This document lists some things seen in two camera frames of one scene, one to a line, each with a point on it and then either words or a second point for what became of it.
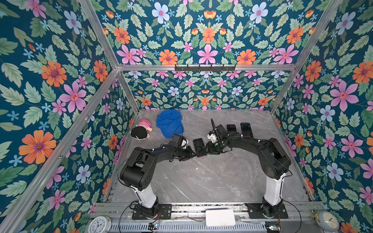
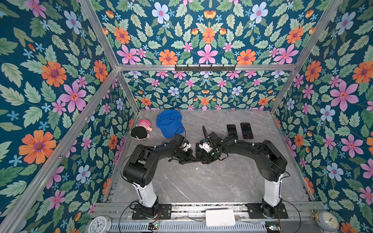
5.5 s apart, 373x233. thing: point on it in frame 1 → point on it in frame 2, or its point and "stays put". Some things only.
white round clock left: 100,224 stays put
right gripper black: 210,149 → 207,159
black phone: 231,128 stays put
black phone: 246,129 stays put
